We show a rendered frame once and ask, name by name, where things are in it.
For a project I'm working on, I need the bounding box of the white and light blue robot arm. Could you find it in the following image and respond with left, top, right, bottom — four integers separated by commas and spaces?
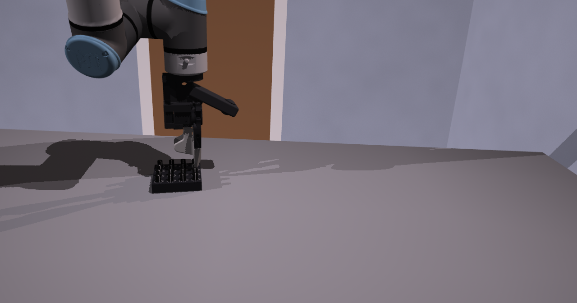
64, 0, 239, 117

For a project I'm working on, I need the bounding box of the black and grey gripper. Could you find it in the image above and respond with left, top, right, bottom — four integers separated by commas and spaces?
162, 73, 203, 167

